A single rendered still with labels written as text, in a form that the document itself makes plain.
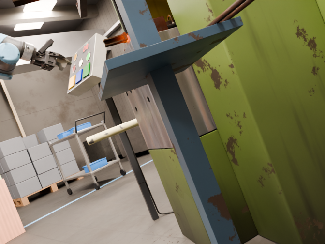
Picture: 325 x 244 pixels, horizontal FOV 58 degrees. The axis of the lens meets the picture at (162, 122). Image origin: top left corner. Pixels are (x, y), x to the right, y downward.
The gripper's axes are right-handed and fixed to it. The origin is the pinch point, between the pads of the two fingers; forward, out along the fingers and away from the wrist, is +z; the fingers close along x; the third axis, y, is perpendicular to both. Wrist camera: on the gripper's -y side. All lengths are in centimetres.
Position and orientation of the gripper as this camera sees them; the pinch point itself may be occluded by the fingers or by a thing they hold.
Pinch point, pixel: (69, 62)
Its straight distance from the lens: 176.9
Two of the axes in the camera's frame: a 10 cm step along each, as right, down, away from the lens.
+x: 6.4, -2.4, -7.3
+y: 0.0, 9.5, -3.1
